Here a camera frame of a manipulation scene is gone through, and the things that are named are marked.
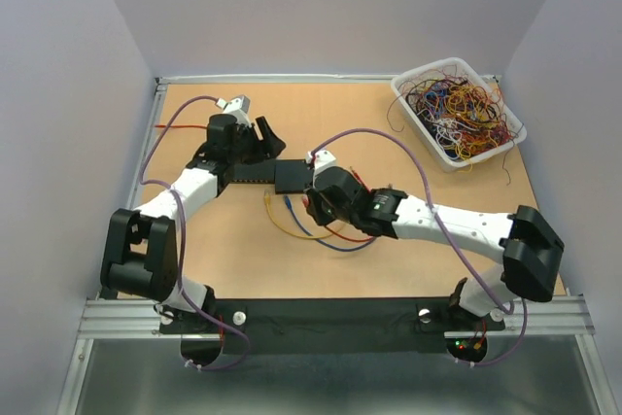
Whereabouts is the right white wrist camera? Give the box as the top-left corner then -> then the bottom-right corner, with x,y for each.
305,150 -> 337,173

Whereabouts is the blue ethernet cable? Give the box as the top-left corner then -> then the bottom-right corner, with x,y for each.
282,194 -> 378,254

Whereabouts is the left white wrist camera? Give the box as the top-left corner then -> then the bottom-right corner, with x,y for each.
216,95 -> 251,121

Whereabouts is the yellow ethernet cable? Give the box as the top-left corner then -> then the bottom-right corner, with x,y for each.
261,188 -> 349,241

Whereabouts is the long black network switch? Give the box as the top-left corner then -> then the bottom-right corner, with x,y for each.
219,159 -> 276,185

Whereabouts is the red ethernet cable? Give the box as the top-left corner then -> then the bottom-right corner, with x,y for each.
300,167 -> 376,244

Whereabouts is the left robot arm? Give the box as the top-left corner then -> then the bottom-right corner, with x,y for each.
100,115 -> 286,317

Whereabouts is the white plastic wire bin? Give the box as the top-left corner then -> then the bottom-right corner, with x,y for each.
390,57 -> 527,172

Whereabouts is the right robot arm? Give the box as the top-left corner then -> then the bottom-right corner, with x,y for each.
304,167 -> 565,317

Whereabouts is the tangled coloured wire pile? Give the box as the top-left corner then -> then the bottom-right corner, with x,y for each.
387,60 -> 517,186

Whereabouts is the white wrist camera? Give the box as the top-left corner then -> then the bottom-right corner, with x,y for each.
305,150 -> 337,173
216,95 -> 251,121

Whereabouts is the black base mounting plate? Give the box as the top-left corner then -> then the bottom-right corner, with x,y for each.
158,296 -> 504,355

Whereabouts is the small black network switch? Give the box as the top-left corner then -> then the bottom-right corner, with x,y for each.
274,159 -> 313,194

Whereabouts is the aluminium frame rail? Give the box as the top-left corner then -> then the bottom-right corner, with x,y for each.
55,75 -> 599,415

